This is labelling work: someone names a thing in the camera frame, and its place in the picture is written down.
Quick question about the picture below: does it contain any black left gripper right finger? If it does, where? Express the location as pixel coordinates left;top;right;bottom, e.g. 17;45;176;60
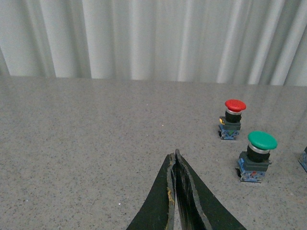
175;149;245;230

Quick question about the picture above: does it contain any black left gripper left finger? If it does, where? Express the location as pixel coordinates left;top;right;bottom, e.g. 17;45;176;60
127;154;176;230

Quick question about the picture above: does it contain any green mushroom push button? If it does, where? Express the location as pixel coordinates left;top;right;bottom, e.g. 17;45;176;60
236;130;278;183

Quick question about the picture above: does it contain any red mushroom push button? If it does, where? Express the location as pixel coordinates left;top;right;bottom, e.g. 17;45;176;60
218;99;247;140

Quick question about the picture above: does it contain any white pleated curtain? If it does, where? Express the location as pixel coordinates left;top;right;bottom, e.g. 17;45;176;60
0;0;307;86

